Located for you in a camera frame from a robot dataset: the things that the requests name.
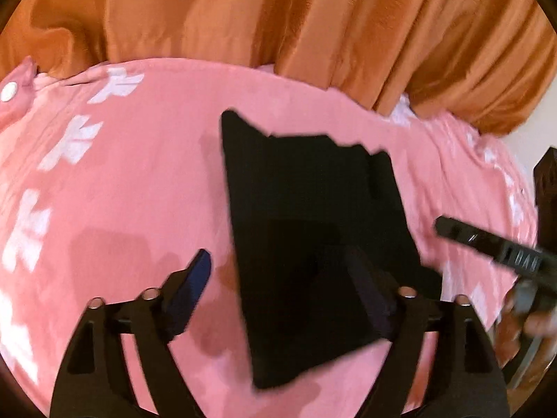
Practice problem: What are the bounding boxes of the person's right hand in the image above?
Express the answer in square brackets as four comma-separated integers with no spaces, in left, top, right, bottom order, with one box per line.
[500,288,557,338]

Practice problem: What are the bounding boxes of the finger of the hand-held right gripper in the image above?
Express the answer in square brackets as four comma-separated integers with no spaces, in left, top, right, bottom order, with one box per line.
[434,215,506,265]

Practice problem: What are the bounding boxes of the orange curtain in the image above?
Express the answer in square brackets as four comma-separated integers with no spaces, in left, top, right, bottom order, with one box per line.
[0,0,557,137]

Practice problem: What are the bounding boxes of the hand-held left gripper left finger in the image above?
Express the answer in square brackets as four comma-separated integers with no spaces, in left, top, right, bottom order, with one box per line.
[49,248,214,418]

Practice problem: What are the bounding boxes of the black long-sleeved sweater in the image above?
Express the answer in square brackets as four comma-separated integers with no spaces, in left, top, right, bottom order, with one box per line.
[220,109,445,390]

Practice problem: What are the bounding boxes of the pink printed blanket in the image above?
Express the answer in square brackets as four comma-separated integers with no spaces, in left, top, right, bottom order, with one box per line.
[0,56,540,418]

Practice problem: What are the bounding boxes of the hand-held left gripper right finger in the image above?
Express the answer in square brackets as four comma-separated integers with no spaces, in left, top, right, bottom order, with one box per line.
[347,246,511,418]

